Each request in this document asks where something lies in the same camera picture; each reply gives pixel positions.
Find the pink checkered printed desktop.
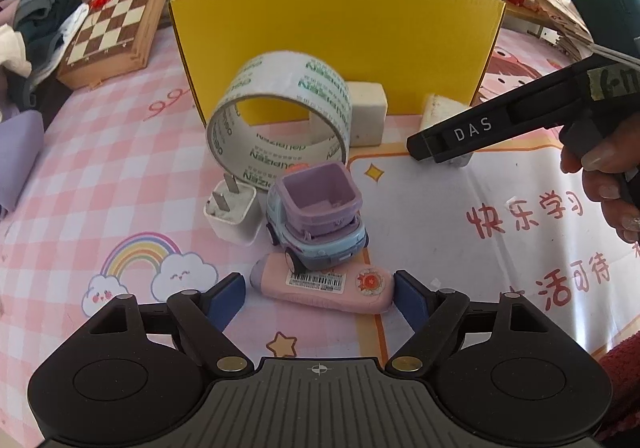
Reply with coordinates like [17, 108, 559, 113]
[0, 21, 640, 448]

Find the blue and purple toy truck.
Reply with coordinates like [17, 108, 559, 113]
[266, 163, 370, 271]

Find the wooden chess board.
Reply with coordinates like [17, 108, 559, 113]
[56, 0, 183, 90]

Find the stack of papers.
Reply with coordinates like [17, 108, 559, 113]
[530, 0, 596, 60]

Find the white charger plug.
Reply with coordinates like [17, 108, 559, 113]
[203, 173, 262, 246]

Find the maroon fuzzy clothing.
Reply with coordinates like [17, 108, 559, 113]
[595, 335, 640, 441]

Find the purple cushion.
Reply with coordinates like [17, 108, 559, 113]
[0, 109, 46, 209]

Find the pink oblong toy device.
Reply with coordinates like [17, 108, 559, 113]
[248, 255, 396, 315]

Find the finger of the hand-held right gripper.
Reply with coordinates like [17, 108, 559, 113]
[406, 124, 442, 165]

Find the wide printed tape roll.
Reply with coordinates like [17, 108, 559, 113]
[206, 50, 354, 189]

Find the grey cloth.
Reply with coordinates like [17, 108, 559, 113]
[12, 0, 55, 26]

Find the white cloth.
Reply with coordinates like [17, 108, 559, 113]
[0, 23, 32, 78]

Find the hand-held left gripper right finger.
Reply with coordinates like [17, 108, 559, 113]
[385, 271, 566, 375]

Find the white foam block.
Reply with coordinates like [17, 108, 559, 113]
[420, 94, 473, 168]
[345, 81, 390, 147]

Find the dark cloth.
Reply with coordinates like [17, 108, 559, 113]
[10, 0, 85, 112]

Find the person's right hand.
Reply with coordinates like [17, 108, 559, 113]
[560, 112, 640, 244]

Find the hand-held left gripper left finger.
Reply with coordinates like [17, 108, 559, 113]
[75, 273, 256, 376]

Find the yellow cardboard box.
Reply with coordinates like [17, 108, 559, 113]
[169, 0, 506, 126]

